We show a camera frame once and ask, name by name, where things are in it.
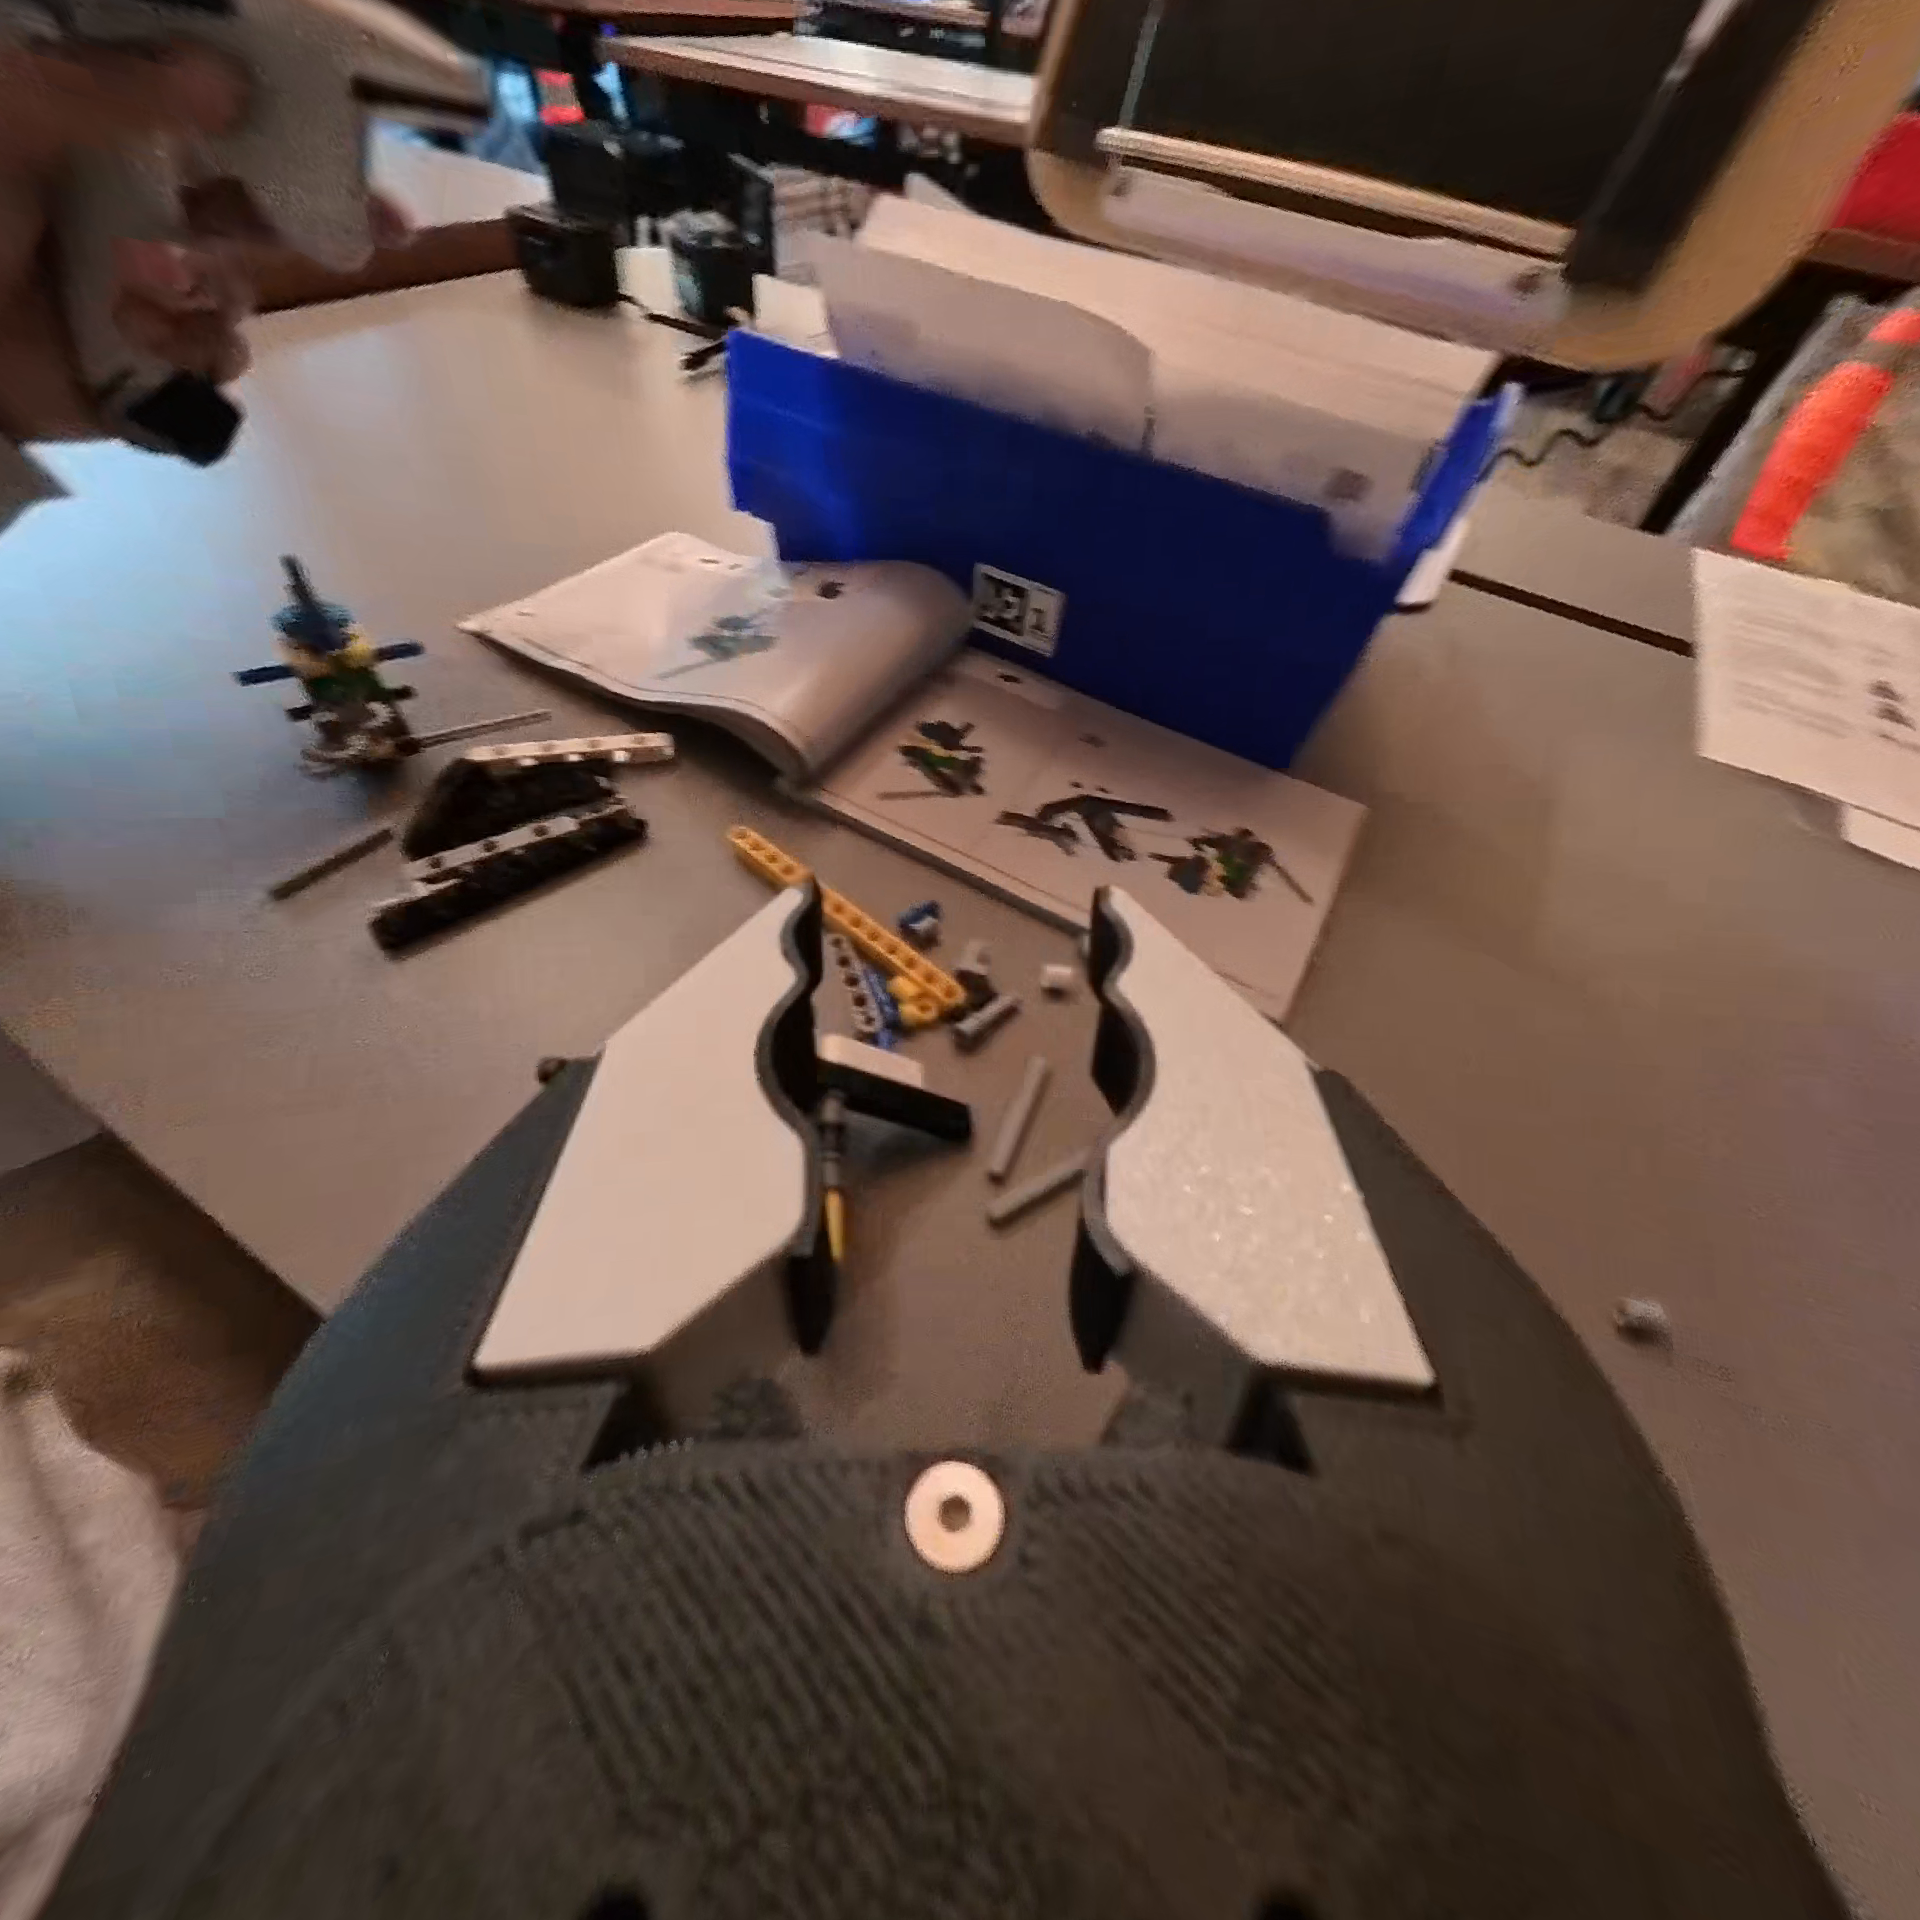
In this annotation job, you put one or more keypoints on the small grey lego piece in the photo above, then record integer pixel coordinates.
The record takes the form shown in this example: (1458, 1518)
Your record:
(1641, 1318)

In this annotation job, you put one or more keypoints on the long black lego beam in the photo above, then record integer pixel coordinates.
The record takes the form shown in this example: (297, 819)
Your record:
(507, 890)

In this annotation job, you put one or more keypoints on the yellow and black lego axle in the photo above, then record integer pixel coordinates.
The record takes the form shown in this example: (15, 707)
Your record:
(832, 1182)

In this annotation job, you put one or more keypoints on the light grey lego beam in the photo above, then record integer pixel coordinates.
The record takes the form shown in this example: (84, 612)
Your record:
(577, 750)

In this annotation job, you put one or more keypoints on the grey lego axle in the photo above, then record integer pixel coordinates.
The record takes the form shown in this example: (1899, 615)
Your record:
(1038, 1189)
(481, 729)
(1020, 1121)
(334, 865)

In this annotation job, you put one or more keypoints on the printed paper sheet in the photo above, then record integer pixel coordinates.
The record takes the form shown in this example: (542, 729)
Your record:
(1807, 693)

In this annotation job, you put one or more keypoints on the white papers in bin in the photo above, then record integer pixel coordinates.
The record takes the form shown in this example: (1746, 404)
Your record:
(1050, 345)

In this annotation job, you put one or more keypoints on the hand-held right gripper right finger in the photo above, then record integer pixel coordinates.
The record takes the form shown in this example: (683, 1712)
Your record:
(1247, 1182)

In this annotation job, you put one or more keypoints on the person's left hand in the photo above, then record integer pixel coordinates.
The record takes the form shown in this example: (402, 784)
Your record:
(31, 225)

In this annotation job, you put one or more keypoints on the small black box device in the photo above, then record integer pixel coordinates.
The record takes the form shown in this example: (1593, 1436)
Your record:
(570, 252)
(722, 249)

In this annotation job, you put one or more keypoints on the lego instruction booklet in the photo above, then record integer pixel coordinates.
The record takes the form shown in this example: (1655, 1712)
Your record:
(1050, 819)

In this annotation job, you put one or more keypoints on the yellow lego beam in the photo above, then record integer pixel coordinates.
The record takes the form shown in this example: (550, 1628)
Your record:
(862, 924)

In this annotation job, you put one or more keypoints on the small blue lego piece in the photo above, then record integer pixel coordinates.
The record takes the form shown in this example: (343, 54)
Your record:
(919, 919)

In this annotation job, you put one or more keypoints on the orange object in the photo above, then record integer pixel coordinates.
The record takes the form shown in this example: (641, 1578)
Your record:
(1822, 443)

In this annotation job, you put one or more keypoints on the plywood chair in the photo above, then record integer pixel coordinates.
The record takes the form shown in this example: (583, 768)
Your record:
(1349, 92)

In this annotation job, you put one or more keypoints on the short grey lego connector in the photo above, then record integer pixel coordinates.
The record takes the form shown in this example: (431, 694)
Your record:
(987, 1022)

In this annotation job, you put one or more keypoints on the black curved lego panel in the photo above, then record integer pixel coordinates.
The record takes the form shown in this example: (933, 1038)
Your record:
(506, 796)

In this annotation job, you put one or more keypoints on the background wooden table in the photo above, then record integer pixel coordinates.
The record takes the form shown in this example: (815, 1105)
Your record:
(837, 81)

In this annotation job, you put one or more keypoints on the blue plastic bin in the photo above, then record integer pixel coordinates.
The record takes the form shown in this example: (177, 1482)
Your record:
(1137, 582)

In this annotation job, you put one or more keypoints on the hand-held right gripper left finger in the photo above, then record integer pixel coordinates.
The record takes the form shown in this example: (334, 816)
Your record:
(663, 1167)

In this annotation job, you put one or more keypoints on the colourful lego gear assembly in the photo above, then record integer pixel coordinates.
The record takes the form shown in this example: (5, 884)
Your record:
(337, 676)

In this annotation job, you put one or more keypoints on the person's grey clothed body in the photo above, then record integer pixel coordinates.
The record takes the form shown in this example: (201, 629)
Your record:
(64, 1621)

